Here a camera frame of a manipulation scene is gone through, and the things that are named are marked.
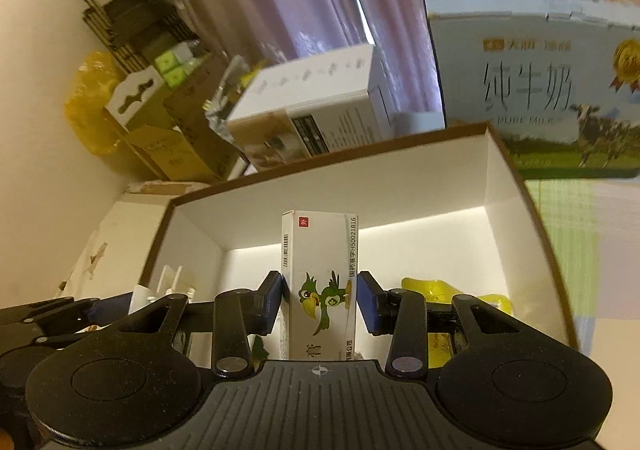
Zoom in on white appliance box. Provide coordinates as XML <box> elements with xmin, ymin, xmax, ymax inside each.
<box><xmin>224</xmin><ymin>43</ymin><xmax>397</xmax><ymax>171</ymax></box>

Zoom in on white medicine box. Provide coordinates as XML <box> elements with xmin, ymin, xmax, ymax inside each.
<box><xmin>280</xmin><ymin>210</ymin><xmax>360</xmax><ymax>362</ymax></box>

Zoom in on large brown cardboard box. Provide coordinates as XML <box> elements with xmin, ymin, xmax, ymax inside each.
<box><xmin>137</xmin><ymin>122</ymin><xmax>582</xmax><ymax>367</ymax></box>

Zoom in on yellow plastic bag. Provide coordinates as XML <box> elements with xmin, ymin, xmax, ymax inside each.
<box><xmin>64</xmin><ymin>51</ymin><xmax>127</xmax><ymax>157</ymax></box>

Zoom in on white plastic blister pack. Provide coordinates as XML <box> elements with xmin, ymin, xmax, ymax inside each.
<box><xmin>128</xmin><ymin>263</ymin><xmax>197</xmax><ymax>313</ymax></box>

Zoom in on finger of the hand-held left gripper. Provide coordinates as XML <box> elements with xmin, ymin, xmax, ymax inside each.
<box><xmin>0</xmin><ymin>324</ymin><xmax>110</xmax><ymax>352</ymax></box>
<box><xmin>0</xmin><ymin>294</ymin><xmax>133</xmax><ymax>327</ymax></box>

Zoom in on carton with white handle cutout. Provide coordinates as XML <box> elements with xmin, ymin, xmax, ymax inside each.
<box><xmin>104</xmin><ymin>68</ymin><xmax>221</xmax><ymax>181</ymax></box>

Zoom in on yellow packet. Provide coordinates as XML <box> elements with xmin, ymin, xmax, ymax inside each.
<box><xmin>401</xmin><ymin>276</ymin><xmax>514</xmax><ymax>367</ymax></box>

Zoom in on green tissue packs in carton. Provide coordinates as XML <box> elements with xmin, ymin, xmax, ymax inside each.
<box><xmin>154</xmin><ymin>42</ymin><xmax>197</xmax><ymax>86</ymax></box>

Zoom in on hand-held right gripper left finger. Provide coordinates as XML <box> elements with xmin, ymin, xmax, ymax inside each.
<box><xmin>107</xmin><ymin>271</ymin><xmax>284</xmax><ymax>379</ymax></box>

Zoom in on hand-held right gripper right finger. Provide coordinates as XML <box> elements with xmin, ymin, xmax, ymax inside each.
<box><xmin>356</xmin><ymin>271</ymin><xmax>531</xmax><ymax>379</ymax></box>

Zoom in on light blue milk carton box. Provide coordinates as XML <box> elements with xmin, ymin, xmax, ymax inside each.
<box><xmin>421</xmin><ymin>0</ymin><xmax>640</xmax><ymax>181</ymax></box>

